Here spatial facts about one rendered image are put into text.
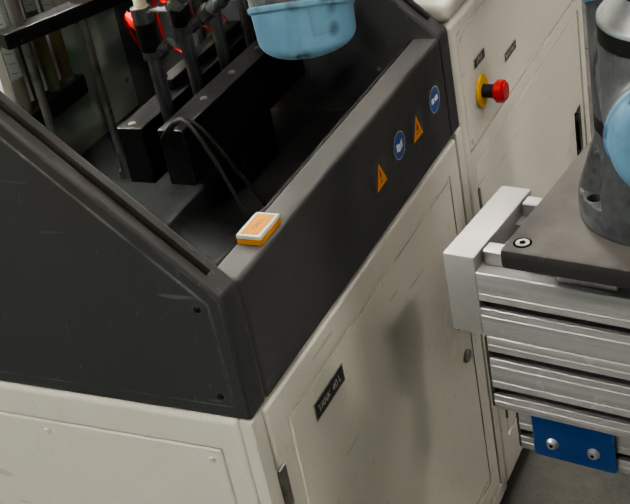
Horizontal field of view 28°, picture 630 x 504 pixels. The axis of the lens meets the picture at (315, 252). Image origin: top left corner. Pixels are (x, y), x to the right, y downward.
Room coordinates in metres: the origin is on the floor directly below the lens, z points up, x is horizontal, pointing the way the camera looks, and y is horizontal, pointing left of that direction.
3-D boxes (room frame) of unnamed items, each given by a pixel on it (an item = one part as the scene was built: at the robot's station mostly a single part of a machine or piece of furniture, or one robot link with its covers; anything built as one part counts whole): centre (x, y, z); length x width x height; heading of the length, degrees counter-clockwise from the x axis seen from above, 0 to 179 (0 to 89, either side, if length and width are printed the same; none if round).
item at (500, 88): (1.76, -0.32, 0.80); 0.05 x 0.04 x 0.05; 149
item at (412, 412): (1.38, -0.07, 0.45); 0.65 x 0.02 x 0.68; 149
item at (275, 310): (1.39, -0.05, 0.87); 0.62 x 0.04 x 0.16; 149
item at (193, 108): (1.61, 0.09, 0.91); 0.34 x 0.10 x 0.15; 149
